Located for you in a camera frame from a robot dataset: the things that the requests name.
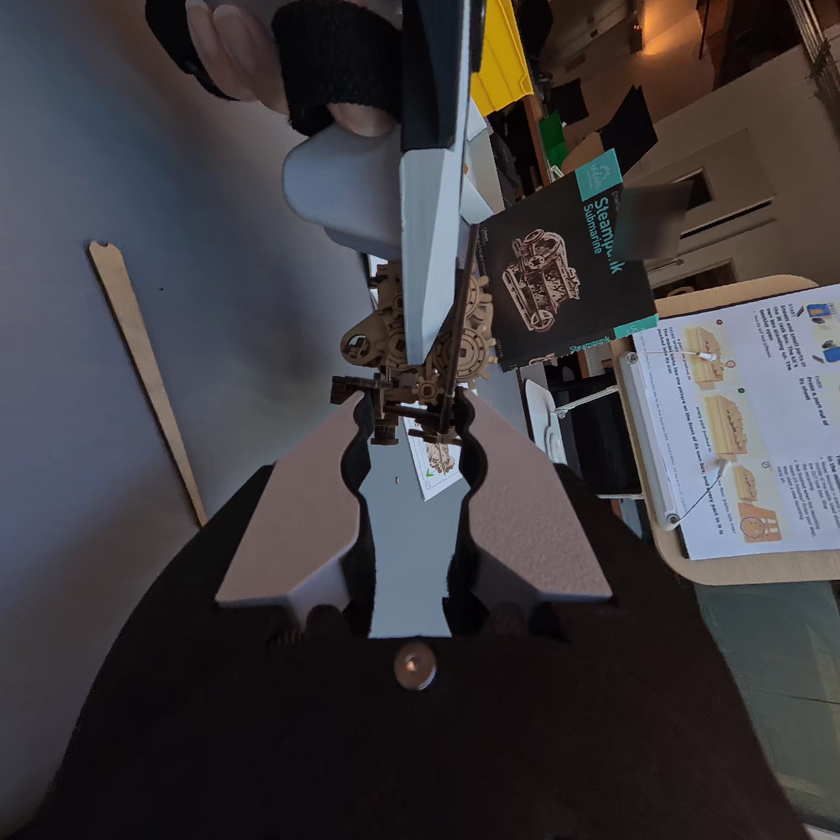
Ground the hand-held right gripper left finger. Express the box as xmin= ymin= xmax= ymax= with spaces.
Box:
xmin=215 ymin=392 xmax=378 ymax=634

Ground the black model kit box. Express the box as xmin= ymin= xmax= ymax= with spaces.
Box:
xmin=477 ymin=150 xmax=659 ymax=373

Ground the thin wooden stick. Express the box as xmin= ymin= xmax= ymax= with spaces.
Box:
xmin=87 ymin=240 xmax=207 ymax=529

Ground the white flat base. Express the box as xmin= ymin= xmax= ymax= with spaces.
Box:
xmin=525 ymin=379 xmax=567 ymax=463

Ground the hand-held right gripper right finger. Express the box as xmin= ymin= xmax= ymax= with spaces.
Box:
xmin=446 ymin=392 xmax=614 ymax=634

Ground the yellow plastic bin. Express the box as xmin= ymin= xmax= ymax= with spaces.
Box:
xmin=469 ymin=0 xmax=532 ymax=116

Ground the person's left hand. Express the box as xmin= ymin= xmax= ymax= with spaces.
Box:
xmin=185 ymin=0 xmax=398 ymax=139

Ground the wooden gear model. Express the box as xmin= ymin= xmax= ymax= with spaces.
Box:
xmin=328 ymin=259 xmax=494 ymax=447

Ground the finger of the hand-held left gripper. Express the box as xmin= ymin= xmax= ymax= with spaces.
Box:
xmin=399 ymin=98 xmax=475 ymax=366
xmin=325 ymin=220 xmax=403 ymax=255

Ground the green plastic bin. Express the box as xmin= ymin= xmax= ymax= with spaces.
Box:
xmin=538 ymin=110 xmax=567 ymax=168

